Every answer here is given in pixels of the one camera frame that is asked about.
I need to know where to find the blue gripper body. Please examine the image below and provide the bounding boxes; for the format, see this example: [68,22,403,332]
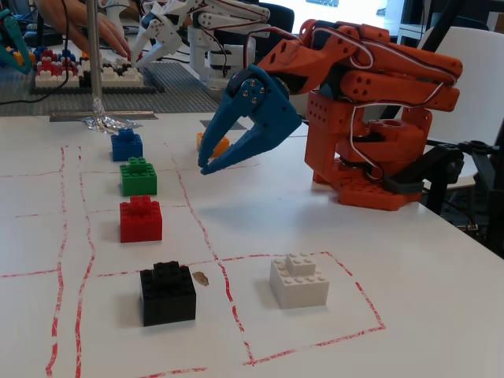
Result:
[255,72,303,141]

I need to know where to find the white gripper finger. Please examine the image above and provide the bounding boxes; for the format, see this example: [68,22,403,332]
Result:
[135,37,179,69]
[129,18,163,63]

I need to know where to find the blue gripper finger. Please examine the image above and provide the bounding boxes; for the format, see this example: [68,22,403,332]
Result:
[199,117,285,175]
[198,65,273,167]

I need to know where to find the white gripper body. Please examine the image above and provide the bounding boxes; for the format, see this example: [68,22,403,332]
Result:
[140,0,191,53]

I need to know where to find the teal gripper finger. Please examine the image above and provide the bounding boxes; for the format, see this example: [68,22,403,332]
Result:
[0,10,32,76]

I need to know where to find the blue brick block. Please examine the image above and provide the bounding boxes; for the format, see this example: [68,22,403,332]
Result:
[110,128,144,162]

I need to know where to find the person's forearm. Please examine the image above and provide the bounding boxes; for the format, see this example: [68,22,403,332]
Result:
[33,0,80,32]

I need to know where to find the grey tape marker patch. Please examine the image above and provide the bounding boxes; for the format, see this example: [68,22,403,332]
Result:
[199,117,246,133]

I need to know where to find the orange brick block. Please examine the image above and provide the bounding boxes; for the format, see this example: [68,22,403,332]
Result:
[195,132,230,158]

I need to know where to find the green brick block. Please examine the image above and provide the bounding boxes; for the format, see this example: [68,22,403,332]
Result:
[119,156,158,197]

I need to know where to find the red brick block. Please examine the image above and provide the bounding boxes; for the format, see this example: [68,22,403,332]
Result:
[119,195,164,243]

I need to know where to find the white brick block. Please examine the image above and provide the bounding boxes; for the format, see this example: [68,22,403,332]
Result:
[269,252,330,310]

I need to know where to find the black brick block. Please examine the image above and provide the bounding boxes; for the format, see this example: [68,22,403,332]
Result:
[139,261,197,328]

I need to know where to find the person's hand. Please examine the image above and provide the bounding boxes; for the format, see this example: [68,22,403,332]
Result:
[65,13,134,61]

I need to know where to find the grey studded baseplate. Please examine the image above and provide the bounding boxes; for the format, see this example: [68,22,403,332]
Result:
[0,61,222,117]

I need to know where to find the metal pole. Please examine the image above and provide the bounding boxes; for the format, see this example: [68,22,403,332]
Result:
[86,0,104,100]

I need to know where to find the pile of mixed toy bricks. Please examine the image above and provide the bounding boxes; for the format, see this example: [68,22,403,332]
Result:
[30,46,145,90]

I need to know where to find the crumpled aluminium foil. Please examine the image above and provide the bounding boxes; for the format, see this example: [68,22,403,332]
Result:
[80,96,143,135]

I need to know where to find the dark chair back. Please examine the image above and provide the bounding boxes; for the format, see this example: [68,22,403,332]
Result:
[251,3,295,66]

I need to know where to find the long grey tape strip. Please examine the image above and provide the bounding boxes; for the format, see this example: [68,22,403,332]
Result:
[50,110,158,123]

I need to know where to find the black table clamp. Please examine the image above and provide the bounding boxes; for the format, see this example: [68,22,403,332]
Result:
[384,142,466,196]

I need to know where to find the black metal stand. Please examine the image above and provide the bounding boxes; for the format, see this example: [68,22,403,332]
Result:
[462,139,504,241]

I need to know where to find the black hanging cable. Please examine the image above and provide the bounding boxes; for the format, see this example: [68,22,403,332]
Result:
[61,0,74,86]

